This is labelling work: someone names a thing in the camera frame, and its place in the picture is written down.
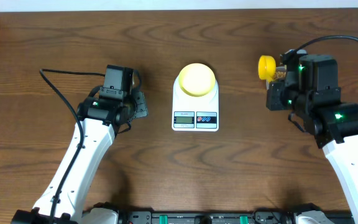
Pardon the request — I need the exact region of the yellow measuring scoop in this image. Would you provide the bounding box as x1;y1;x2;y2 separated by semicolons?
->
258;55;276;82

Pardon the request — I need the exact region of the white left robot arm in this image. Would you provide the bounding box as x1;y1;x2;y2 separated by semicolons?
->
11;91;148;224

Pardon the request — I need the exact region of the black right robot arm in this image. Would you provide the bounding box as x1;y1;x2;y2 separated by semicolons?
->
258;51;358;223

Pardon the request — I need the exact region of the white kitchen scale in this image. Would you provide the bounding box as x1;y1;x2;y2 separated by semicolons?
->
172;77;219;132

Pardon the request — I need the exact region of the yellow bowl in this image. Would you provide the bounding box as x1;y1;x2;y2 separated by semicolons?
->
178;63;216;97

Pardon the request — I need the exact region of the pile of soybeans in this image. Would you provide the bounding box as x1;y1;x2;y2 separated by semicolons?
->
273;71;287;80

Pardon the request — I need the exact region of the clear plastic container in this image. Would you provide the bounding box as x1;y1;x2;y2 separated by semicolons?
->
265;66;287;90

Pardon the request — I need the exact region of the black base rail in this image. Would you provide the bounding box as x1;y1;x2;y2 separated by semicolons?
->
85;202;356;224

